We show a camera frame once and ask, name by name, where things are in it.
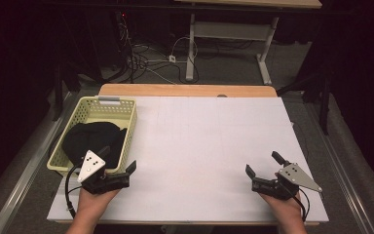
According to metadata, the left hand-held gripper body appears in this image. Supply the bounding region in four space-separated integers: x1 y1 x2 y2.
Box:
77 149 131 195

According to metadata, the black metal stand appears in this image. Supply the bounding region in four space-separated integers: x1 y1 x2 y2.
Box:
277 73 333 137
52 61 82 122

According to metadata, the aluminium floor rail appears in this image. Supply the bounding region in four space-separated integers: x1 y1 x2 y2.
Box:
305 103 374 234
0 92 76 234

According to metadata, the right hand-held gripper cable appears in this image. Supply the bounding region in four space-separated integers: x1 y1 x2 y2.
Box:
285 184 311 222

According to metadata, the hand-held gripper cable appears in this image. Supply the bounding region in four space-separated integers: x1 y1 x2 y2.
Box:
64 165 89 218
285 184 311 222

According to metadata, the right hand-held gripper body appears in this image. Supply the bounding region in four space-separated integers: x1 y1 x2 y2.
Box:
252 163 323 201

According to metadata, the black floor cable bundle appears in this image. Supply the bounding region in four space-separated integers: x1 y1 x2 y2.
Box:
118 19 203 86

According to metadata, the black knit vest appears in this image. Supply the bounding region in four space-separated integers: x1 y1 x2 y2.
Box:
61 121 128 170

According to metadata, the pale yellow perforated basket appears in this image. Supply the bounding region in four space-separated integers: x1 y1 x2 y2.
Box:
46 96 138 179

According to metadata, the white-framed desk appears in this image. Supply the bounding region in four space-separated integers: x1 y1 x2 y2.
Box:
174 0 323 86

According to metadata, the person's right hand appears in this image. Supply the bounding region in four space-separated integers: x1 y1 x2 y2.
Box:
259 192 304 223

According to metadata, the white table cover board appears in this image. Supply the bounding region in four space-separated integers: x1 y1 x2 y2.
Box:
47 96 329 223

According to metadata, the left hand-held gripper cable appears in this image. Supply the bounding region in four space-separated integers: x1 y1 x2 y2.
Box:
64 165 89 218

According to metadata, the dark device with red light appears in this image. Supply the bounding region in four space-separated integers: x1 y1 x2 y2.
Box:
115 11 129 33

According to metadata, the person's left hand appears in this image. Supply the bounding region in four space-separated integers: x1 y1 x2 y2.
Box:
77 187 121 219

